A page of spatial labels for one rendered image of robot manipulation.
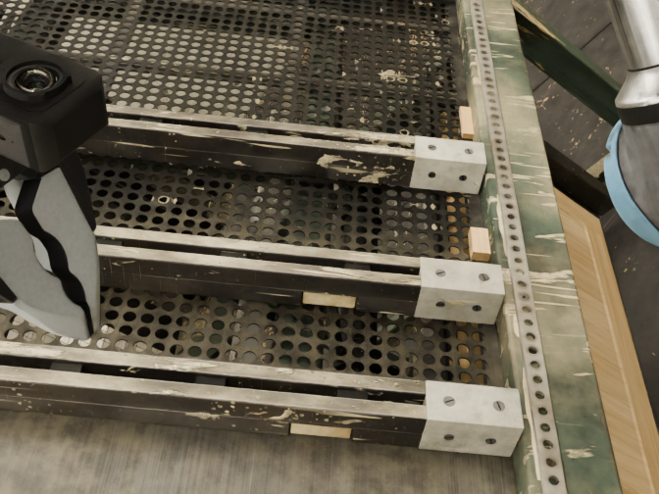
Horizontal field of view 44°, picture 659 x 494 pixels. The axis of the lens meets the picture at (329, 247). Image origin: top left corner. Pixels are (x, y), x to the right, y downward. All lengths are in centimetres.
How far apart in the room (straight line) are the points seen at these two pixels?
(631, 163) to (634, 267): 184
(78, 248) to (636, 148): 39
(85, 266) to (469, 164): 106
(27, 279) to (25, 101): 12
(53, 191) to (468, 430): 76
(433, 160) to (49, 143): 114
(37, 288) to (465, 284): 87
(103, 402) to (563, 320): 66
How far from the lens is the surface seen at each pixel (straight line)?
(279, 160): 144
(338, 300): 124
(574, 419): 116
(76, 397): 111
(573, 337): 124
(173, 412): 109
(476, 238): 138
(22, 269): 43
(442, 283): 122
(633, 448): 175
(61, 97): 35
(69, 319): 45
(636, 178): 64
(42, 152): 34
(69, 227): 45
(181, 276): 123
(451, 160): 144
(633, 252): 251
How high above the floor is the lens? 164
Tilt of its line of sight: 24 degrees down
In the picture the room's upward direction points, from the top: 60 degrees counter-clockwise
